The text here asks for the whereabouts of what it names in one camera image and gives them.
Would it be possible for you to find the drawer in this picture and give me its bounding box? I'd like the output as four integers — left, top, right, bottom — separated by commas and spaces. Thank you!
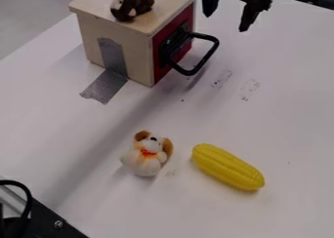
150, 3, 221, 86

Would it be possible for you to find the cabinet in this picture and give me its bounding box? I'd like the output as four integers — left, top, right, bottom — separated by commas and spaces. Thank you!
67, 0, 203, 88

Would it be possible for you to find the yellow toy corn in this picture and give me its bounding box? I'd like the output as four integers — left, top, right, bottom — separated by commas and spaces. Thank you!
190, 142, 267, 192

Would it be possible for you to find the white and brown plush dog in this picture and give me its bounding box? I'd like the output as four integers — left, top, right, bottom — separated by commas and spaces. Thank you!
118, 129, 176, 178

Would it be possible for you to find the brown plush animal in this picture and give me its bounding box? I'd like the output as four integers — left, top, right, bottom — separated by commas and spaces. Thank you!
107, 0, 158, 23

